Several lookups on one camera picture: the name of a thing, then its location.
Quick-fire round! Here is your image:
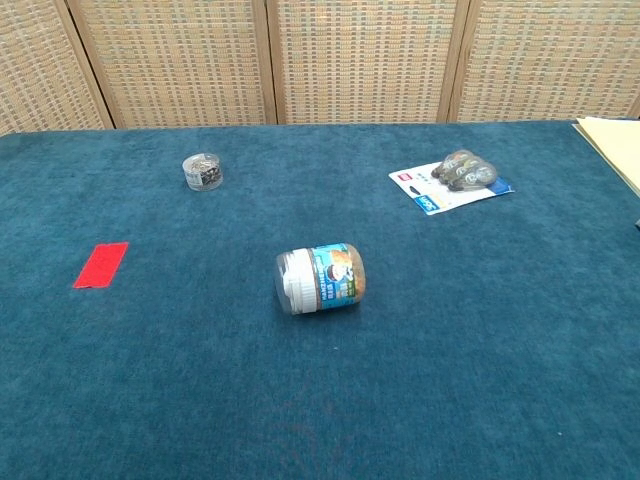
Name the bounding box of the red tape rectangle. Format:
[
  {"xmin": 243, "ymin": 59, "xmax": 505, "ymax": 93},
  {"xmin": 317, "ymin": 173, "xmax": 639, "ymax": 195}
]
[{"xmin": 73, "ymin": 241, "xmax": 130, "ymax": 290}]

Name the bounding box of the correction tape blister pack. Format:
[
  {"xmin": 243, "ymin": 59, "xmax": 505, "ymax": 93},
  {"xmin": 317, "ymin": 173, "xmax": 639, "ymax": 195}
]
[{"xmin": 388, "ymin": 148, "xmax": 516, "ymax": 217}]

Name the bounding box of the plastic jar with blue label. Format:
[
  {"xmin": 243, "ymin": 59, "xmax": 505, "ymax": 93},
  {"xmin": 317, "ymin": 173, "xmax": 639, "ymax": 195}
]
[{"xmin": 273, "ymin": 242, "xmax": 367, "ymax": 317}]

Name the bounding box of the clear tub of binder clips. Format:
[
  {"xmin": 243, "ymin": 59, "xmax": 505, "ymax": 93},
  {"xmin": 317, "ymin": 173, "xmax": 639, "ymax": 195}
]
[{"xmin": 181, "ymin": 153, "xmax": 225, "ymax": 192}]

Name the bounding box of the blue velvet table cloth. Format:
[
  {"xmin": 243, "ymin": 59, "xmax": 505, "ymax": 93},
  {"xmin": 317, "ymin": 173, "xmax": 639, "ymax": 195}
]
[{"xmin": 0, "ymin": 119, "xmax": 640, "ymax": 480}]

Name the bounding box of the woven wooden folding screen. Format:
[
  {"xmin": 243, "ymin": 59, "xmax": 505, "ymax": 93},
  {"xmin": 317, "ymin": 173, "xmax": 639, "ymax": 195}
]
[{"xmin": 0, "ymin": 0, "xmax": 640, "ymax": 136}]

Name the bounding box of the cream paper folder stack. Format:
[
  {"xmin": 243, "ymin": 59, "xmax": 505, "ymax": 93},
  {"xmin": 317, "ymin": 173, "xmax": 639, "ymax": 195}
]
[{"xmin": 571, "ymin": 116, "xmax": 640, "ymax": 197}]

